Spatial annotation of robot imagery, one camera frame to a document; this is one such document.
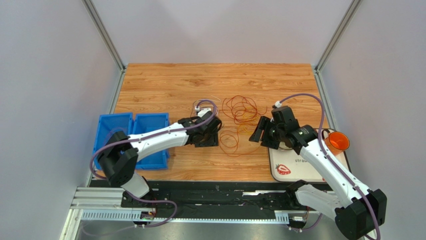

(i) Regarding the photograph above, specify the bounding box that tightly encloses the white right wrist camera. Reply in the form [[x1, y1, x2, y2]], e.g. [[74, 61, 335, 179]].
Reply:
[[272, 101, 282, 110]]

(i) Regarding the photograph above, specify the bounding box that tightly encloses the blue plastic bin left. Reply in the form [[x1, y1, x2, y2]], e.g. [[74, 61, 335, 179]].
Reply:
[[92, 112, 134, 154]]

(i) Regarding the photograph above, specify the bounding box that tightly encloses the yellow thin cable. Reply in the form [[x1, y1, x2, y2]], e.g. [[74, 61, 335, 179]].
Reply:
[[236, 113, 260, 136]]

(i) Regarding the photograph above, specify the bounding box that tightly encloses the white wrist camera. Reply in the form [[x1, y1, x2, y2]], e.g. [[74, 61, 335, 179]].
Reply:
[[272, 101, 282, 110], [193, 106, 214, 117]]

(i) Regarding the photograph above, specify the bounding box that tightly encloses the orange plastic cup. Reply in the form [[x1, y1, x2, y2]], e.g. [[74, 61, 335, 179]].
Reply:
[[324, 131, 351, 156]]

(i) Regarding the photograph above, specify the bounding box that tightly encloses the slotted white cable duct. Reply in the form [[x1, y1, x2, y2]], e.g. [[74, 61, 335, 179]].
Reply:
[[81, 209, 290, 225]]

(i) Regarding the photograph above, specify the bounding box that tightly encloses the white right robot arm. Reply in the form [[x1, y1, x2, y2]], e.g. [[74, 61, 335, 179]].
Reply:
[[249, 106, 387, 240]]

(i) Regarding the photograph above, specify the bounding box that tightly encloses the orange thin cable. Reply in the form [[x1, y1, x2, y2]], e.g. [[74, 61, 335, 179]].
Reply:
[[217, 128, 264, 158]]

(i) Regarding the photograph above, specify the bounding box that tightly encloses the blue plastic bin right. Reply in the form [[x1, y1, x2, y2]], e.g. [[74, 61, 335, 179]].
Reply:
[[128, 113, 173, 171]]

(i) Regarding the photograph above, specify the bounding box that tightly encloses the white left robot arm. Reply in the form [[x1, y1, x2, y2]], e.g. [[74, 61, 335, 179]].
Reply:
[[92, 110, 222, 198]]

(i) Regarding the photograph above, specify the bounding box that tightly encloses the red thin cable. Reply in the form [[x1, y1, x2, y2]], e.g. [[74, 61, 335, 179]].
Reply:
[[221, 95, 268, 125]]

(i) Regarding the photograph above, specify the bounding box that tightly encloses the aluminium frame post left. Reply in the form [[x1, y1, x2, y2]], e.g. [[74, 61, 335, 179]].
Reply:
[[82, 0, 126, 73]]

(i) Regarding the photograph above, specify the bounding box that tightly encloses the strawberry print tray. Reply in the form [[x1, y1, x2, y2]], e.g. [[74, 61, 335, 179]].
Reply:
[[268, 128, 352, 184]]

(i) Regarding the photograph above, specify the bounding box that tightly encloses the blue plastic bin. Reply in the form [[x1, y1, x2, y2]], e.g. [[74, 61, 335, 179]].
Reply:
[[92, 112, 134, 154], [128, 113, 173, 171]]

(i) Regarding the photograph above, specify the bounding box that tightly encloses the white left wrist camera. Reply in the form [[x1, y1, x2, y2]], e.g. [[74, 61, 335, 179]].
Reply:
[[193, 106, 214, 117]]

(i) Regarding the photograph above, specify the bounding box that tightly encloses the aluminium frame post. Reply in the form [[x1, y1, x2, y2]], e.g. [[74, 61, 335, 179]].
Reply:
[[82, 0, 126, 73], [314, 0, 363, 74]]

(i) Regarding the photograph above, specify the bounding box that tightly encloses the aluminium frame post right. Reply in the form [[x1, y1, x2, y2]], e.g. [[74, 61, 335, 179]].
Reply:
[[314, 0, 363, 74]]

